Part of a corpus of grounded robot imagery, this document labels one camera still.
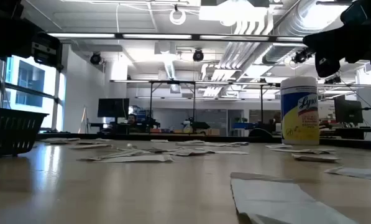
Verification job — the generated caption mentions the Lysol disinfecting wipes canister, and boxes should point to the Lysol disinfecting wipes canister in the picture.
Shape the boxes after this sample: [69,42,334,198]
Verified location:
[279,76,321,146]

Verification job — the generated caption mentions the large glass window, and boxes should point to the large glass window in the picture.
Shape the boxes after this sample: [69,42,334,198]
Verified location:
[0,55,67,132]

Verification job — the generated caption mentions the white cable coil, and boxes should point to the white cable coil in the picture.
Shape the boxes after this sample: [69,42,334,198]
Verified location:
[168,3,187,26]

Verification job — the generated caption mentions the small white paper packet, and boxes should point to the small white paper packet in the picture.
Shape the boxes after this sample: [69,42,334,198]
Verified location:
[167,148,216,157]

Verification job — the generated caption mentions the silver ventilation duct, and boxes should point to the silver ventilation duct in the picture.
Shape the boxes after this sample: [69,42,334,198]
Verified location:
[261,0,350,65]

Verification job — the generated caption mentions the black stand-mounted monitor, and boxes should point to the black stand-mounted monitor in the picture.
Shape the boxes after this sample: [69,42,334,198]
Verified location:
[97,98,131,125]

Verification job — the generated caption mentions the blue storage bin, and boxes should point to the blue storage bin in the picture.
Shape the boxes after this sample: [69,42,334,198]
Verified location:
[231,122,259,130]

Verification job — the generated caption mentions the black metal workstation frame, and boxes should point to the black metal workstation frame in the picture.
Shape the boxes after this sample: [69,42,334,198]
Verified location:
[109,79,282,135]

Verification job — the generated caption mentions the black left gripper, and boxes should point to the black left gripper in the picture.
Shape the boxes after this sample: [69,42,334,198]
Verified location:
[0,14,64,71]

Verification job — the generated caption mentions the LED light bar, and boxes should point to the LED light bar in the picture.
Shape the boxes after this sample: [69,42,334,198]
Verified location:
[47,32,306,44]

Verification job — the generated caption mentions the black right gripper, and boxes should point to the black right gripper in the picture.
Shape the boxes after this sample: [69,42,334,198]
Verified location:
[302,18,371,78]

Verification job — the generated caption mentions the black perforated plastic basket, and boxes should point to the black perforated plastic basket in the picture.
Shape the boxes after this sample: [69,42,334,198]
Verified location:
[0,106,50,159]

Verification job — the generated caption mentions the black office chair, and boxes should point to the black office chair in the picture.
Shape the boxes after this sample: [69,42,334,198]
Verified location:
[248,128,273,138]

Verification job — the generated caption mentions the white wipes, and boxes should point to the white wipes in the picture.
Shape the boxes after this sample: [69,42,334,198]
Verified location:
[229,172,359,224]

